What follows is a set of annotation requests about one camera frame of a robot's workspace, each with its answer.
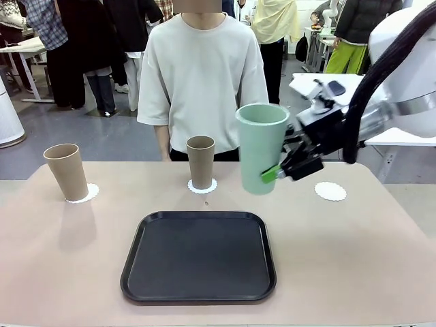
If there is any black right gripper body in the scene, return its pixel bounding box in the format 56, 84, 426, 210
295, 108, 348, 160

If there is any tall mint green cup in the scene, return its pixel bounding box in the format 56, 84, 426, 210
235, 103, 291, 196

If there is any white scalloped paper coaster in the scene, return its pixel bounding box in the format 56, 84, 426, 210
65, 183, 101, 205
187, 178, 219, 196
313, 181, 348, 202

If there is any tall brown cup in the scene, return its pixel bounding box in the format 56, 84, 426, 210
185, 136, 217, 190
42, 143, 90, 202

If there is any person's right forearm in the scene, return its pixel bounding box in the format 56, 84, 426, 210
153, 124, 172, 163

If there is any white table top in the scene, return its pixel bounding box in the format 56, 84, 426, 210
292, 72, 436, 148

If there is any white table leg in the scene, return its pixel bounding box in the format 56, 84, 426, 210
373, 145, 399, 184

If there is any black backpack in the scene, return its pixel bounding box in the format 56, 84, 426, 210
294, 33, 309, 63

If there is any grey background desk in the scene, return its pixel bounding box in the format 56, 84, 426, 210
304, 26, 337, 74

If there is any person in beige sweater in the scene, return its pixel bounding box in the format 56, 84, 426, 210
136, 0, 270, 163

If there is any bystander in lime green trousers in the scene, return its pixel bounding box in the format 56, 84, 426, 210
323, 0, 405, 74

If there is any seated background person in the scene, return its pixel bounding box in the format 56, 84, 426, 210
308, 1, 330, 29

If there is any bystander in yellow jacket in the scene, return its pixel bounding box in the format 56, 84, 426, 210
251, 0, 301, 106

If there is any black plastic serving tray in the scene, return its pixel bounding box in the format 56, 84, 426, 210
119, 211, 277, 306

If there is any bystander in black jacket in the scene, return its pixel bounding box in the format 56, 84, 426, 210
102, 0, 165, 113

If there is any bystander in long black coat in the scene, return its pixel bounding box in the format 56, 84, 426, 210
47, 0, 129, 119

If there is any bystander in plaid shirt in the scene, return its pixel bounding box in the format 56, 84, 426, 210
20, 0, 69, 103

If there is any white cylindrical floor unit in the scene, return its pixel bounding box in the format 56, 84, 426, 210
0, 80, 27, 149

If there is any white background desk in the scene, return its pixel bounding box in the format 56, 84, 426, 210
0, 36, 55, 104

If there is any bystander in patterned sweater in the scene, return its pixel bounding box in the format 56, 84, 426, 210
0, 0, 35, 95

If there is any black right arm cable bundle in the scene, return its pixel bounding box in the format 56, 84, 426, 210
341, 0, 436, 165

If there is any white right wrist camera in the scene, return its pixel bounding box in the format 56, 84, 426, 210
288, 78, 350, 115

